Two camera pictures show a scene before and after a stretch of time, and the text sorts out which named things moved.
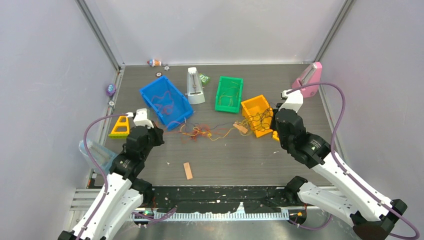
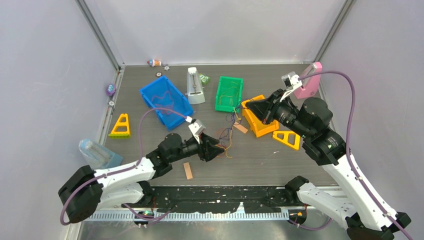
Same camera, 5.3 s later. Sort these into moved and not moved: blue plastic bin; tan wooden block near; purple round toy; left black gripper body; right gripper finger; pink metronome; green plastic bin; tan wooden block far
Moved: left black gripper body; right gripper finger
Not moved: tan wooden block near; pink metronome; blue plastic bin; purple round toy; green plastic bin; tan wooden block far
